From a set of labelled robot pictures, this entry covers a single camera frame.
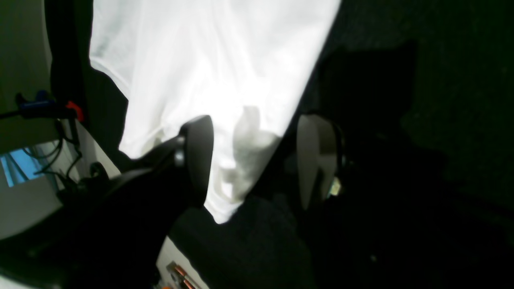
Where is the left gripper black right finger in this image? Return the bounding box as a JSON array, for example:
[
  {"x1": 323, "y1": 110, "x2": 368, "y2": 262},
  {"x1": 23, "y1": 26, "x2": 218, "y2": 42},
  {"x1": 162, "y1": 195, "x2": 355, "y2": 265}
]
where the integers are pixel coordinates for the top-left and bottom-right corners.
[{"x1": 297, "y1": 114, "x2": 347, "y2": 211}]

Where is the white printed t-shirt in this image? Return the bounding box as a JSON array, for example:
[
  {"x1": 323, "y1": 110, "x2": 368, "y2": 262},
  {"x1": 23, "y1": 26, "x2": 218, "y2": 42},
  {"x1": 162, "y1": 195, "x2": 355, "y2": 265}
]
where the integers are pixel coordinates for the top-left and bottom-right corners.
[{"x1": 89, "y1": 0, "x2": 341, "y2": 224}]

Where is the black table cloth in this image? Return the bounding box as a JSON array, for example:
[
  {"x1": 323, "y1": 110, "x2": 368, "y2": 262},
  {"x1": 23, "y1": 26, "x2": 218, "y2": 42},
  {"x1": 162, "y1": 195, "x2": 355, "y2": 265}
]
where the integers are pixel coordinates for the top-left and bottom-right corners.
[{"x1": 44, "y1": 0, "x2": 514, "y2": 289}]

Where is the red black clamp left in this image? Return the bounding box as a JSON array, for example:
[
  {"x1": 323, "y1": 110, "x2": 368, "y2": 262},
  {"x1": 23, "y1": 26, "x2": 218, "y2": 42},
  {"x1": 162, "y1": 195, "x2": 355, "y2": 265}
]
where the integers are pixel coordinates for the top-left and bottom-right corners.
[{"x1": 15, "y1": 90, "x2": 85, "y2": 122}]

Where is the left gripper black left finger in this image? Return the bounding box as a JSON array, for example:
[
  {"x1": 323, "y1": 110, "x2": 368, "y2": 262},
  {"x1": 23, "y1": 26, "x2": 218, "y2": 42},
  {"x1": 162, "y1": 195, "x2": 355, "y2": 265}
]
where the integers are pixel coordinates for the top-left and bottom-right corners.
[{"x1": 1, "y1": 116, "x2": 214, "y2": 289}]

